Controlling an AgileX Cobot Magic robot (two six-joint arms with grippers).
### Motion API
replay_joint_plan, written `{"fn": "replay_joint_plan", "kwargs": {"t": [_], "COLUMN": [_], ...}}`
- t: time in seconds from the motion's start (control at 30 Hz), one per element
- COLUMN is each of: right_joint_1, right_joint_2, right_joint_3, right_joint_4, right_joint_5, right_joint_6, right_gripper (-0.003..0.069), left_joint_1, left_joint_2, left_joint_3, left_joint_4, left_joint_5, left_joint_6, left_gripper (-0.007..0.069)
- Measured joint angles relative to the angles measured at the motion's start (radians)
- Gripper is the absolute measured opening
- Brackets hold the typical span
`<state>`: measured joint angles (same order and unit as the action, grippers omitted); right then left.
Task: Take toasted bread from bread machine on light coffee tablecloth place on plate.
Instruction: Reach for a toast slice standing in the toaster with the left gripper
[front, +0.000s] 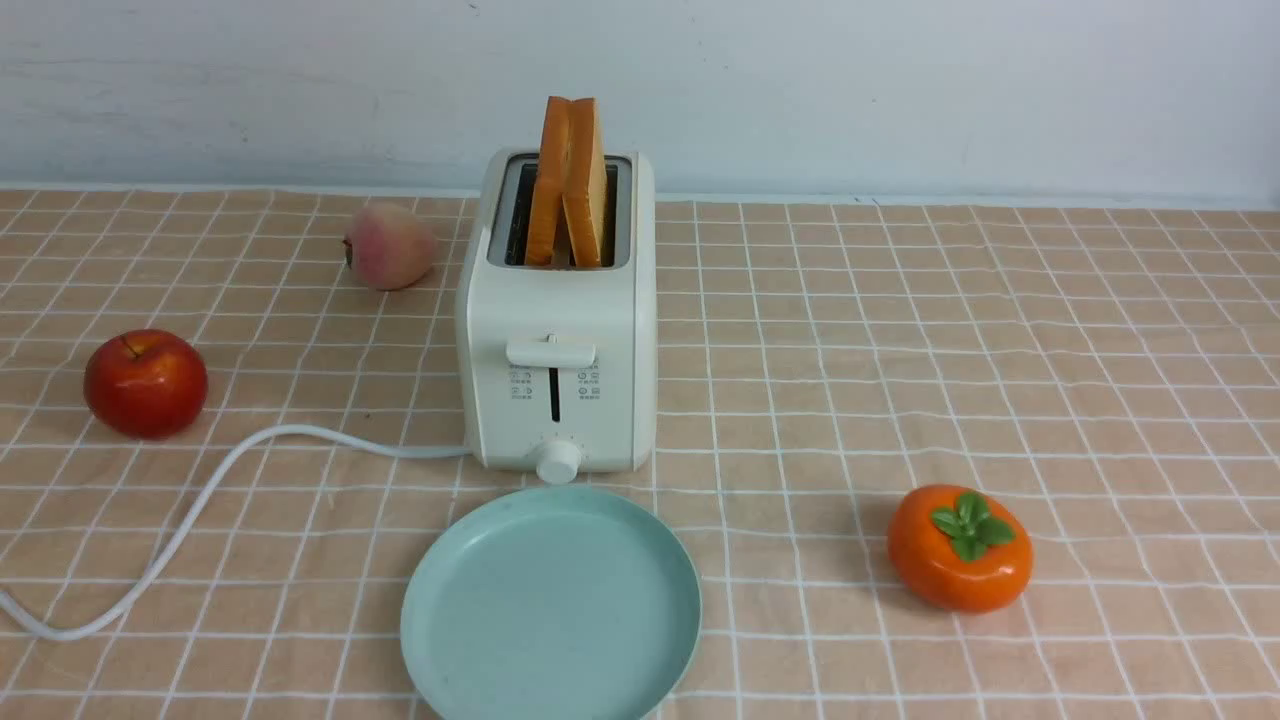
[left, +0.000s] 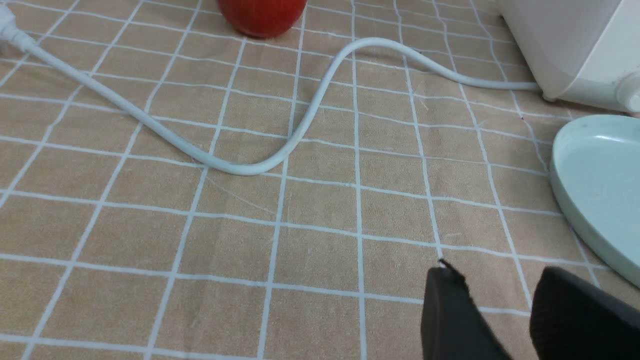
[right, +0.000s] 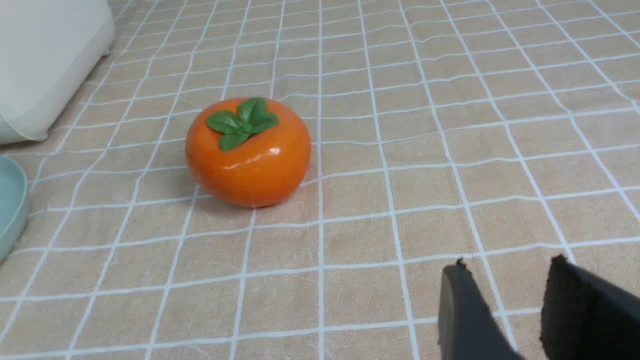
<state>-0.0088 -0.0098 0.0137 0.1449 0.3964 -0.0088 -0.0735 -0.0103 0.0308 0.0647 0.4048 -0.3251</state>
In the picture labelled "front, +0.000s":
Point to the toast slice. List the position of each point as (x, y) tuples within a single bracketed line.
[(585, 191), (546, 200)]

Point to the white two-slot toaster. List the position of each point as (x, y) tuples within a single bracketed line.
[(558, 366)]

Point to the light green round plate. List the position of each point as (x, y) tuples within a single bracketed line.
[(554, 602)]

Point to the pink peach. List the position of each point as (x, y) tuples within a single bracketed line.
[(387, 248)]

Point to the orange persimmon with green leaves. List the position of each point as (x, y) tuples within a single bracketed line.
[(958, 549)]

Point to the orange checkered tablecloth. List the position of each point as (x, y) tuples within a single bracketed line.
[(1108, 375)]

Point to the red apple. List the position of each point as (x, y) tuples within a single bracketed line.
[(146, 384)]

